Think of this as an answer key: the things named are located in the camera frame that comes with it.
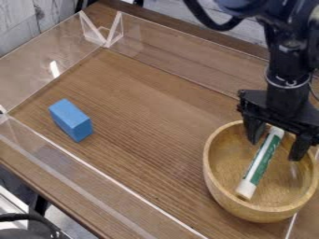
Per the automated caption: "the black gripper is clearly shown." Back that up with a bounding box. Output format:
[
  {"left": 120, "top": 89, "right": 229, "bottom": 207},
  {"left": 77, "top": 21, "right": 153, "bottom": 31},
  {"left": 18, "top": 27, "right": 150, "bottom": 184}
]
[{"left": 236, "top": 90, "right": 319, "bottom": 162}]

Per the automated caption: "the green and white marker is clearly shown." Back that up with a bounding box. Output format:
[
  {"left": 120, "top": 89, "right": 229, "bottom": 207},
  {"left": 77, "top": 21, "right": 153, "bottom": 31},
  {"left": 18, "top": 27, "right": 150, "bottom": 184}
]
[{"left": 235, "top": 126, "right": 284, "bottom": 200}]

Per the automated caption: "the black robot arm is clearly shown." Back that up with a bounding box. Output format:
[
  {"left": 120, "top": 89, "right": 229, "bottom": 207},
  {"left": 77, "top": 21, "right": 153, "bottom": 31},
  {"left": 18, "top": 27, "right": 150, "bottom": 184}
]
[{"left": 183, "top": 0, "right": 319, "bottom": 162}]

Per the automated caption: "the brown wooden bowl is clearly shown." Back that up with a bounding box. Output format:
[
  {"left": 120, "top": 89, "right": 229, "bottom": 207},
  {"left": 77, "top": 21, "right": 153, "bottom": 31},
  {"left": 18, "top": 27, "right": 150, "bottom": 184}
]
[{"left": 203, "top": 120, "right": 319, "bottom": 223}]

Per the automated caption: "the blue rectangular block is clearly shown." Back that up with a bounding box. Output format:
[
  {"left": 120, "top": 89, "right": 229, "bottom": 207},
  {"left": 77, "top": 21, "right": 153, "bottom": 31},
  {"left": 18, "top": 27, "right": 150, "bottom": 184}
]
[{"left": 48, "top": 99, "right": 93, "bottom": 142}]

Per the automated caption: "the clear acrylic corner bracket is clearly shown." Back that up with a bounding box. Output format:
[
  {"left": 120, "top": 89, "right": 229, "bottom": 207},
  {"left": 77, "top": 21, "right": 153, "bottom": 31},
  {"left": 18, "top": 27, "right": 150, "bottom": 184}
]
[{"left": 78, "top": 11, "right": 122, "bottom": 49}]

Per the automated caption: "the black cable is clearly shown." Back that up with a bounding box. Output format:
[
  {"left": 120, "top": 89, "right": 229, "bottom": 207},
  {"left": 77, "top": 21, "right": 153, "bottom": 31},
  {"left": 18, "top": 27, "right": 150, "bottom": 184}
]
[{"left": 0, "top": 212, "right": 62, "bottom": 239}]

